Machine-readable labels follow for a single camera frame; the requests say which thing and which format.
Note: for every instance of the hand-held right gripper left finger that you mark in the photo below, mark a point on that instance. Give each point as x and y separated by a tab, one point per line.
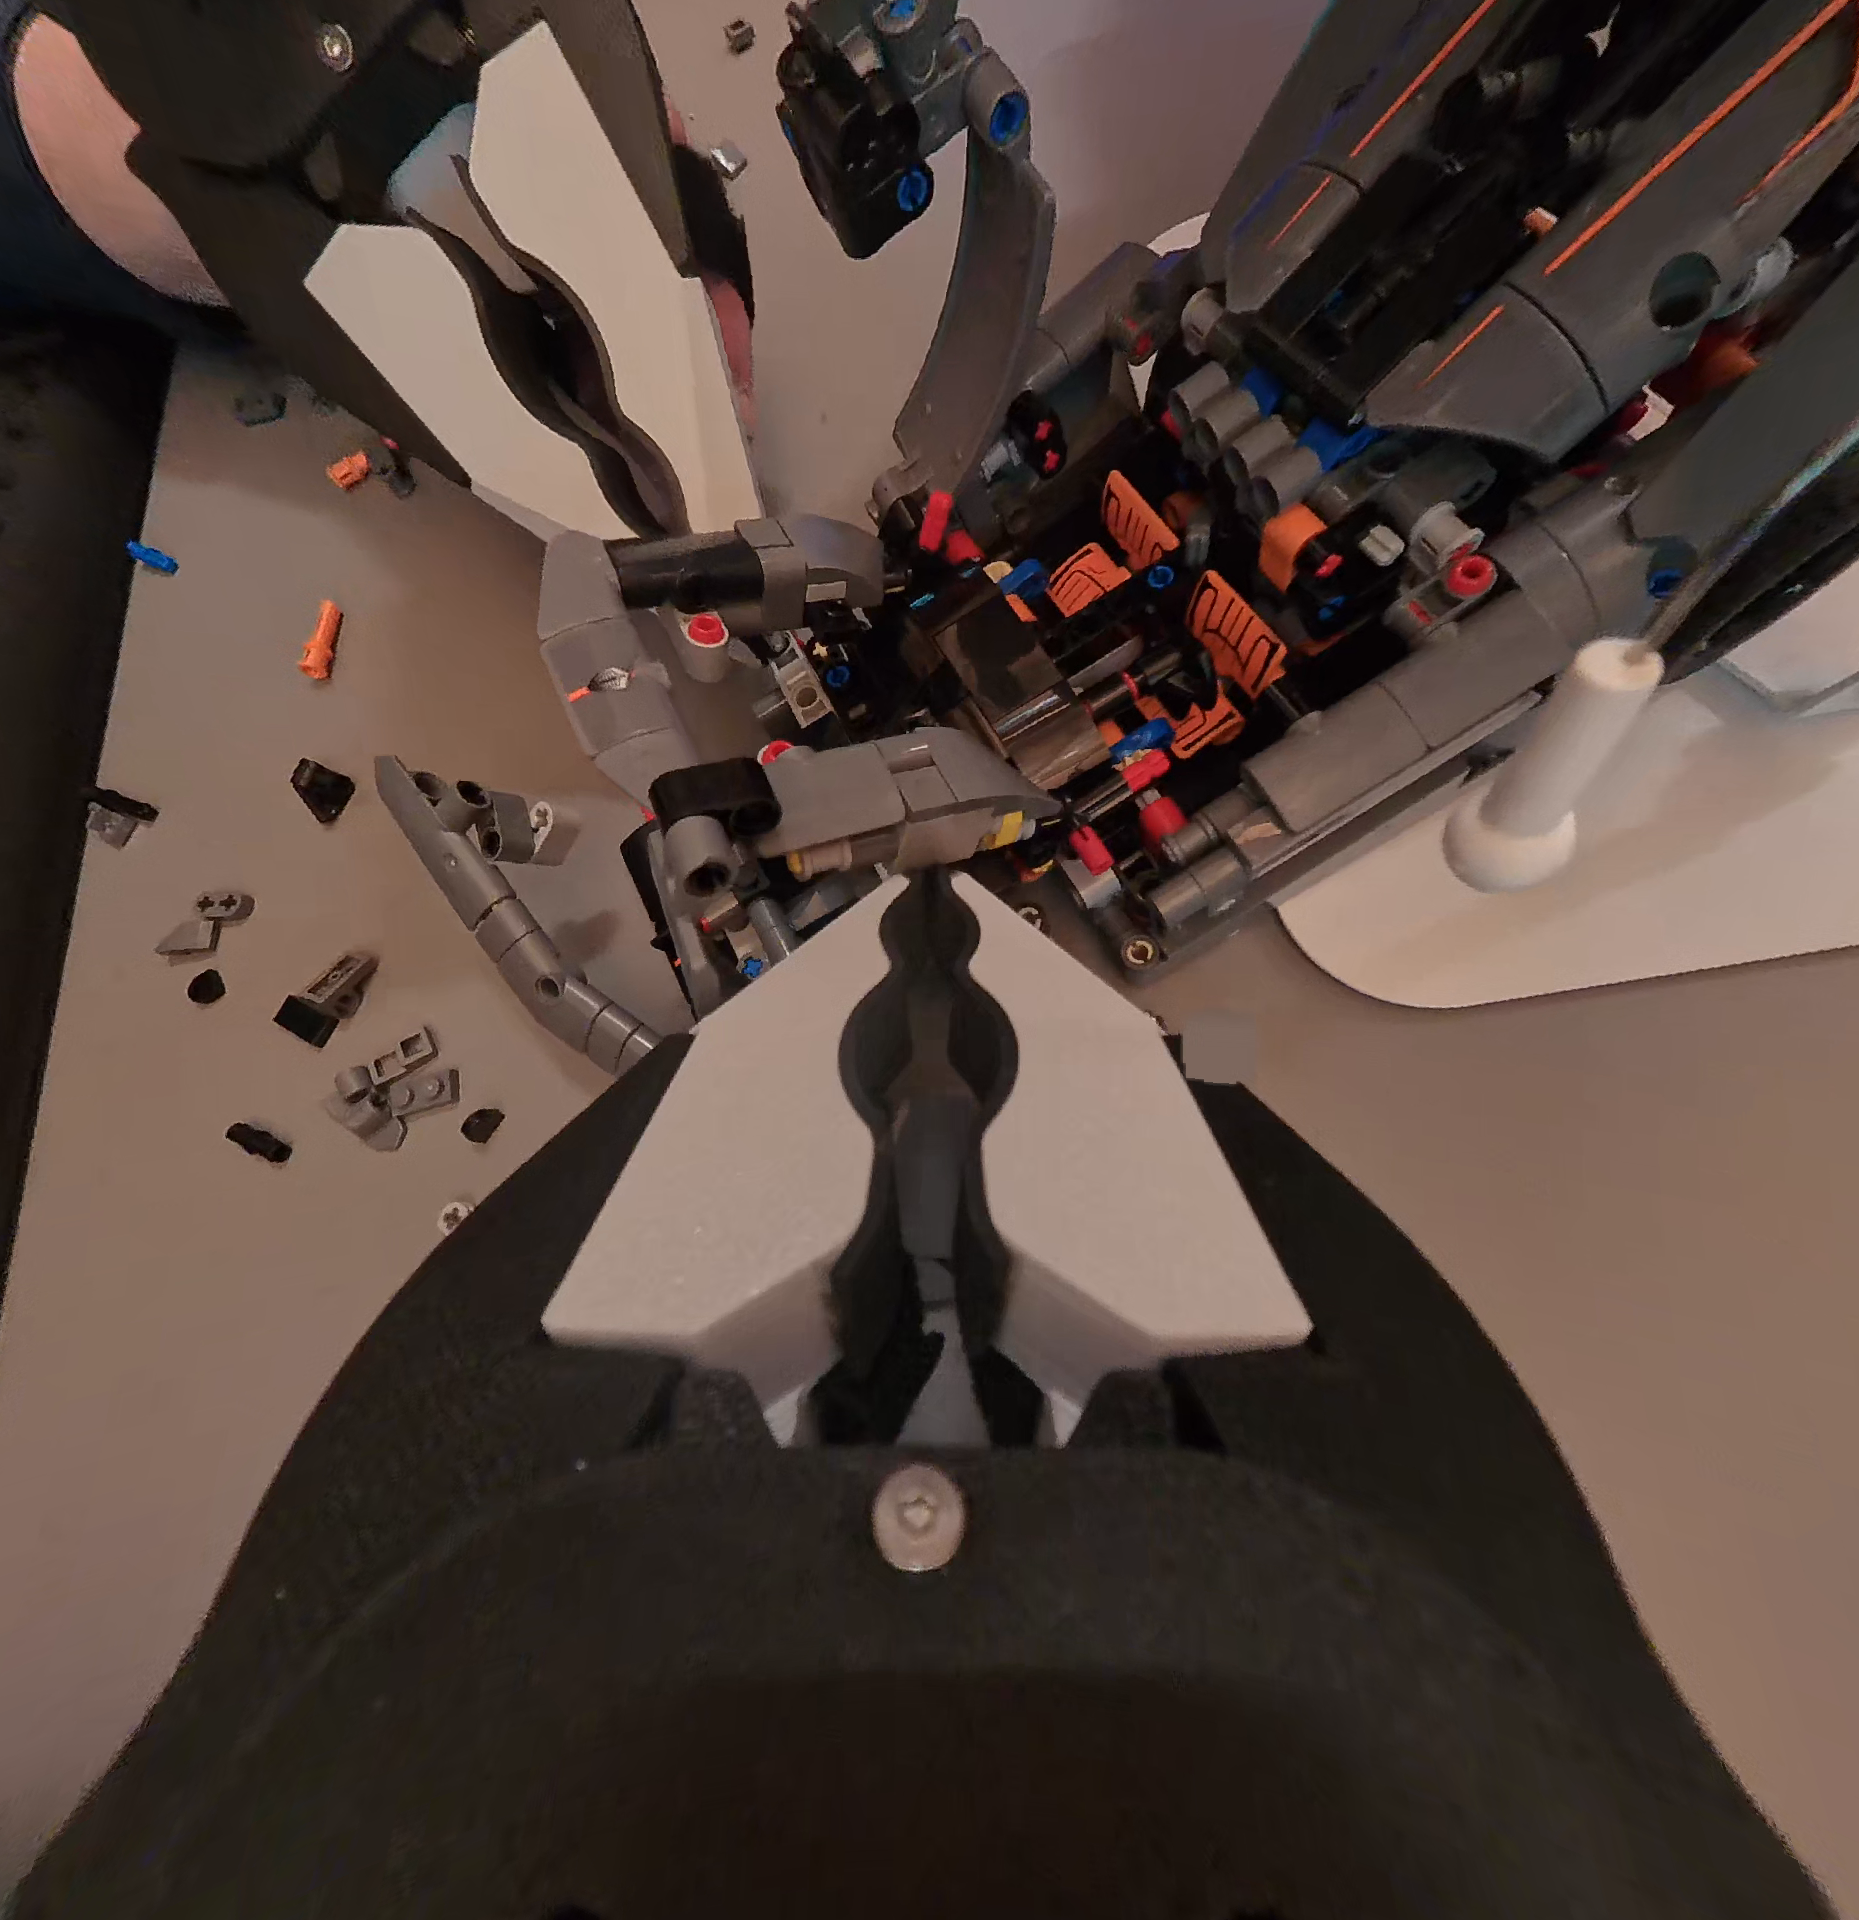
692	1202

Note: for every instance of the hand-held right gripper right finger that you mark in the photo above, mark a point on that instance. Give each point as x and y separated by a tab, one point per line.
1139	1202

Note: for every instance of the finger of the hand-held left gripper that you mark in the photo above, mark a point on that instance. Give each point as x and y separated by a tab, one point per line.
616	226
418	360

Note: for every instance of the grey lego panel strip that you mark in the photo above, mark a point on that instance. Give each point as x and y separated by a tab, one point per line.
488	897

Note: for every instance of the grey lego car model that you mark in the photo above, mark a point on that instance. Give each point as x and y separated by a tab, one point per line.
1322	765

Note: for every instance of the person's left forearm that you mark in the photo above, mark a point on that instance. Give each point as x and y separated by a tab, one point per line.
106	180

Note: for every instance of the small orange lego piece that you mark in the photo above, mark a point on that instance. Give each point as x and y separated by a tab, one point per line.
352	470

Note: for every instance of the small dark grey lego piece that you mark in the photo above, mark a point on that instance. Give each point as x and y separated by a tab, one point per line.
263	405

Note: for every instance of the orange lego pin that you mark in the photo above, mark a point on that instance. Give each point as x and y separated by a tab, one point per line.
320	644

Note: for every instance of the grey lego connector assembly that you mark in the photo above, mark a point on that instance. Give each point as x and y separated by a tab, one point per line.
399	1091

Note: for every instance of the blue lego pin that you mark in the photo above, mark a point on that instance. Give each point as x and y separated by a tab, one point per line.
151	560

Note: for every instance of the grey studded lego plate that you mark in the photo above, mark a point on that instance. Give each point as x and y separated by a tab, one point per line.
343	976

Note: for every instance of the black lego tile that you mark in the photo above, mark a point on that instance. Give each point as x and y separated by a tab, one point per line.
303	1019

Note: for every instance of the black lego pin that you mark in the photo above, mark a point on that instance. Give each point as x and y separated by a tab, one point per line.
261	1141

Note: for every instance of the black lego slope piece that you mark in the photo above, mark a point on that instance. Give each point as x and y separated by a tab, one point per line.
322	789

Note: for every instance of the grey lego cross-hole piece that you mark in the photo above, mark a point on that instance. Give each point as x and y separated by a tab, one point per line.
225	904

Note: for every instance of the small grey lego plate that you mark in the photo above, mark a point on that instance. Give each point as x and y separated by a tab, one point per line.
114	832

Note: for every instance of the grey lego slope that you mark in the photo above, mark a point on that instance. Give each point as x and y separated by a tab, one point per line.
189	943

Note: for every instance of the dark perforated panel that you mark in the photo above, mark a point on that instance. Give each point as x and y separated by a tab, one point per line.
29	750

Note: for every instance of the white rounded mat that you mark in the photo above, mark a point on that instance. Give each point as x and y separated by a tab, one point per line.
1695	870

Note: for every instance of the white round-ended post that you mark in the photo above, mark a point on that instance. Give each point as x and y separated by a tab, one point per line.
1544	779

